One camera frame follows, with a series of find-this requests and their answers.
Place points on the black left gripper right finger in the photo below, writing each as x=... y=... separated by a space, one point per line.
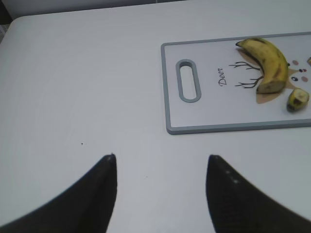
x=237 y=206

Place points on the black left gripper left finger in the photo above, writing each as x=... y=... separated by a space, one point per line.
x=85 y=207

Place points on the white grey-rimmed cutting board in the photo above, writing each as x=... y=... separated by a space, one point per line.
x=210 y=86

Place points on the small cut banana end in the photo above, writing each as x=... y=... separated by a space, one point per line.
x=297 y=100

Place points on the large yellow banana piece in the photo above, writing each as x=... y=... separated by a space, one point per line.
x=271 y=60

